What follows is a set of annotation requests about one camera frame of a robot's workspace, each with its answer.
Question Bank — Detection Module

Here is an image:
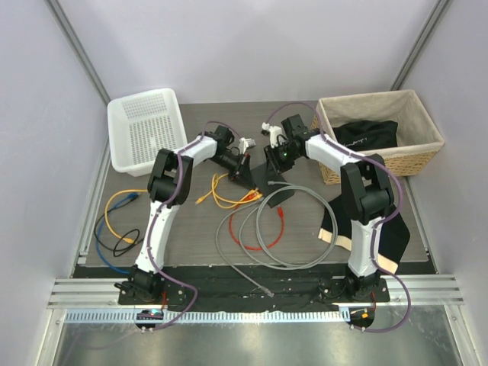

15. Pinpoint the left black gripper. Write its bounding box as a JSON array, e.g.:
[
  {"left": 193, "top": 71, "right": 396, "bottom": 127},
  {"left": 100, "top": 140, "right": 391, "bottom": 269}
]
[{"left": 210, "top": 151, "right": 255, "bottom": 191}]

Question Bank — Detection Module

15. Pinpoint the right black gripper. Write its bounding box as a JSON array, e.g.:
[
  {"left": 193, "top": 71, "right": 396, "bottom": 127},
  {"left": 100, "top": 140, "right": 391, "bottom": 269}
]
[{"left": 264, "top": 141, "right": 301, "bottom": 179}]

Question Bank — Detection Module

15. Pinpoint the black network switch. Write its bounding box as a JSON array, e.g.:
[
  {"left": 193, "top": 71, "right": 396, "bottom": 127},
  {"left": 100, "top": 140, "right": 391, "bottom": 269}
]
[{"left": 251, "top": 162, "right": 294, "bottom": 208}]

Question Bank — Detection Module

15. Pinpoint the short yellow ethernet cable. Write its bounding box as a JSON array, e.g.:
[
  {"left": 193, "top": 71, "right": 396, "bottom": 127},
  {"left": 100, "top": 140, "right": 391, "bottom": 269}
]
[{"left": 195, "top": 173, "right": 264, "bottom": 210}]

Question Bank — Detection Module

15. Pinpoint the grey ethernet cable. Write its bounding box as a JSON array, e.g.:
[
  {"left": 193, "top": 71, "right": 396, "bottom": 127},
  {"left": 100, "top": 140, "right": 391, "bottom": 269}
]
[{"left": 215, "top": 180, "right": 339, "bottom": 299}]

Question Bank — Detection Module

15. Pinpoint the blue ethernet cable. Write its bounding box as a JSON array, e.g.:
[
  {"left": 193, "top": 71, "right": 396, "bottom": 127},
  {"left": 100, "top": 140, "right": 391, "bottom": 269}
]
[{"left": 95, "top": 194, "right": 141, "bottom": 276}]

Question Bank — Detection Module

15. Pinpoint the black power cable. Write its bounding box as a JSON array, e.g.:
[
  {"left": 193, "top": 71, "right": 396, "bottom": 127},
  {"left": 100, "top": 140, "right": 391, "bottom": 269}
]
[{"left": 93, "top": 213, "right": 143, "bottom": 257}]

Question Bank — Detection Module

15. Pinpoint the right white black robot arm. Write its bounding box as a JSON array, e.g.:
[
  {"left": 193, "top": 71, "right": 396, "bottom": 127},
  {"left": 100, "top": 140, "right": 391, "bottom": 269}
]
[{"left": 262, "top": 114, "right": 394, "bottom": 301}]

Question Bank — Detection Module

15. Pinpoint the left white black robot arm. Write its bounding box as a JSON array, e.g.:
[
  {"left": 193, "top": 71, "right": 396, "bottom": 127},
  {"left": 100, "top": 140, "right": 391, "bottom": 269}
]
[{"left": 115, "top": 123, "right": 255, "bottom": 304}]

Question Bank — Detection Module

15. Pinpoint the black cloth with beige stripe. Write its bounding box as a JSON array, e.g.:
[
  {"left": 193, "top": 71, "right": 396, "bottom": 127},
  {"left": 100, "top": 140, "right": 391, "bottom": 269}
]
[{"left": 318, "top": 196, "right": 410, "bottom": 273}]

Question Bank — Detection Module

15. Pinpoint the black cloth in basket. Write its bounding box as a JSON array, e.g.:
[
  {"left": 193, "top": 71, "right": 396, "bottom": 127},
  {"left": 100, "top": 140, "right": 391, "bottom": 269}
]
[{"left": 332, "top": 120, "right": 398, "bottom": 152}]

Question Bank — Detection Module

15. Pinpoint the white perforated plastic basket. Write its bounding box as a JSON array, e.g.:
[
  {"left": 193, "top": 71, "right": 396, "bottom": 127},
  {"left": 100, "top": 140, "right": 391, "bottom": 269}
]
[{"left": 107, "top": 88, "right": 188, "bottom": 177}]

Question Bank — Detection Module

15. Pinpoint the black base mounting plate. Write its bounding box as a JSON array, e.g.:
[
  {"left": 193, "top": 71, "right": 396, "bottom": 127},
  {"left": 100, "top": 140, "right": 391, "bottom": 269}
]
[{"left": 114, "top": 275, "right": 390, "bottom": 311}]

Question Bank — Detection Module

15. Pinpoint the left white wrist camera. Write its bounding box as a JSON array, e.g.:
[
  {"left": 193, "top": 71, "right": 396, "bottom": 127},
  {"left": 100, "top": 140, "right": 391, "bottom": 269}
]
[{"left": 238, "top": 137, "right": 256, "bottom": 155}]

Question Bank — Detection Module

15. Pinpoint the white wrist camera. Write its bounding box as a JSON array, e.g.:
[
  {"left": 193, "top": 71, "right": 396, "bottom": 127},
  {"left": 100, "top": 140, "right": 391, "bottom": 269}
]
[
  {"left": 261, "top": 123, "right": 287, "bottom": 148},
  {"left": 238, "top": 137, "right": 256, "bottom": 155}
]

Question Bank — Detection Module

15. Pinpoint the red ethernet cable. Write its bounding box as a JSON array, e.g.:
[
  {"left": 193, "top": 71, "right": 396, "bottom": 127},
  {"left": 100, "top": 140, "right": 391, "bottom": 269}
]
[{"left": 228, "top": 205, "right": 286, "bottom": 252}]

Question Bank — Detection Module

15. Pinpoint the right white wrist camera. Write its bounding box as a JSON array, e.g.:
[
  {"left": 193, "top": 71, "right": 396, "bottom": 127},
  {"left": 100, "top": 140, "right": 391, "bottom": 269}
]
[{"left": 261, "top": 123, "right": 287, "bottom": 148}]

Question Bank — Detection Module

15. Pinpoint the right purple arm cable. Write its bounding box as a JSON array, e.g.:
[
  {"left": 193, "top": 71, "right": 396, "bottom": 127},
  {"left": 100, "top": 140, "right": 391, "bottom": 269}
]
[{"left": 265, "top": 101, "right": 411, "bottom": 332}]

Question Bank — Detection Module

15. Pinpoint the aluminium frame rail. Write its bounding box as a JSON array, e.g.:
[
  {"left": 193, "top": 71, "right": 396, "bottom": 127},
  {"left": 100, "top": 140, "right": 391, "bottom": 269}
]
[{"left": 48, "top": 275, "right": 464, "bottom": 328}]

